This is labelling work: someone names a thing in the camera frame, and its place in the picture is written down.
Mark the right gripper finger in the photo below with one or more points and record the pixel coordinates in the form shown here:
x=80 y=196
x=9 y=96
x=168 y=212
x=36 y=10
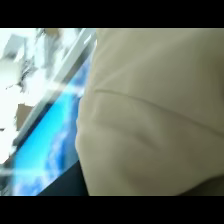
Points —
x=68 y=185

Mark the beige pants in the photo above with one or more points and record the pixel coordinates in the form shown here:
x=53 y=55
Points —
x=150 y=113

